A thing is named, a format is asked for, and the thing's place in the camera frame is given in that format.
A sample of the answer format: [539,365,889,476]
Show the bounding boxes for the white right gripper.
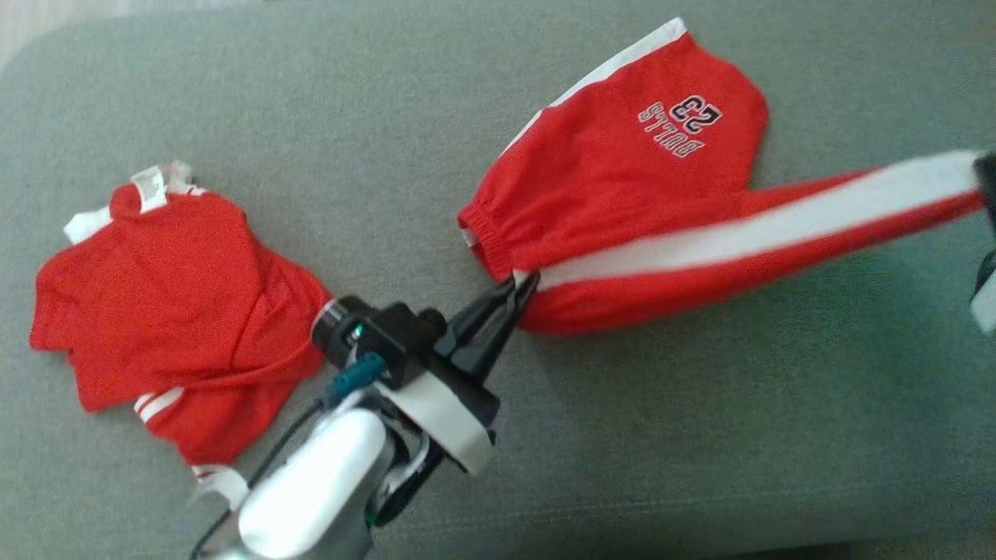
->
[970,150,996,335]

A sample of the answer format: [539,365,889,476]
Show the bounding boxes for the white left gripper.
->
[373,271,542,476]

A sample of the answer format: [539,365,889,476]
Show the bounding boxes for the red shorts with white stripe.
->
[458,17,987,335]

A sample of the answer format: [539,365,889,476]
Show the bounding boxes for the red shirt with white sleeves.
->
[29,159,337,510]

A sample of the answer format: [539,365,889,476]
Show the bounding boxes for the black cable with teal plug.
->
[189,352,388,560]

